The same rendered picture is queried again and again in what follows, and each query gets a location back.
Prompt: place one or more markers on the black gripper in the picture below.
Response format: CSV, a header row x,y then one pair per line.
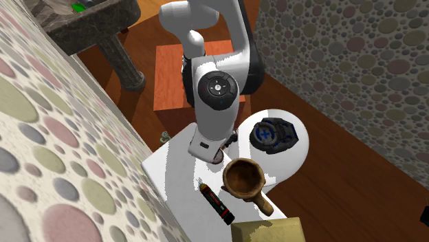
x,y
231,140

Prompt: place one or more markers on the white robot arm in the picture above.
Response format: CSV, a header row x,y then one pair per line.
x,y
214,117

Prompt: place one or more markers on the black and blue round device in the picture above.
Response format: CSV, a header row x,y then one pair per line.
x,y
273,135

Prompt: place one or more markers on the red and black marker pen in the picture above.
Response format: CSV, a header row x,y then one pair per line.
x,y
214,201

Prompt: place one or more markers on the small teal figure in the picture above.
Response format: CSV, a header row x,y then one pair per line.
x,y
164,136

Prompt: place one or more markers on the orange wooden robot stand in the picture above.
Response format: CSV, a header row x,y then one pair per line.
x,y
167,77

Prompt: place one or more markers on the yellow box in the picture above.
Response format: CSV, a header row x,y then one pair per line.
x,y
268,231

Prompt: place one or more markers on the green block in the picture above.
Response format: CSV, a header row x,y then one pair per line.
x,y
79,7

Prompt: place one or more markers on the black object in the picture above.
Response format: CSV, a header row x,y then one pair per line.
x,y
425,214

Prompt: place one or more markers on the dark stone pedestal basin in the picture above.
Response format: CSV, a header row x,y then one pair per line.
x,y
100,23

